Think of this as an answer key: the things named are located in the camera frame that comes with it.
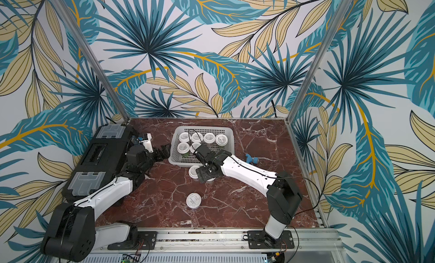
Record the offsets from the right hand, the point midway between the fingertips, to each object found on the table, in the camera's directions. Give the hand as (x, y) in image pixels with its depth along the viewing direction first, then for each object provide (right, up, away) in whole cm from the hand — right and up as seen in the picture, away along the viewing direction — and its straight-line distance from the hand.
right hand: (208, 172), depth 83 cm
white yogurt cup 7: (-8, -1, +4) cm, 9 cm away
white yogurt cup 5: (-14, +11, +12) cm, 22 cm away
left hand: (-23, +12, +3) cm, 26 cm away
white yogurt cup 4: (+7, +15, +15) cm, 23 cm away
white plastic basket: (-18, +4, +14) cm, 23 cm away
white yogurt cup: (-15, +17, +17) cm, 28 cm away
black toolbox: (-50, +7, -5) cm, 50 cm away
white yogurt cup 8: (-6, -12, -3) cm, 14 cm away
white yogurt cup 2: (-7, +17, +15) cm, 24 cm away
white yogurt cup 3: (-1, +17, +17) cm, 24 cm away
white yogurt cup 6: (-9, +12, +12) cm, 19 cm away
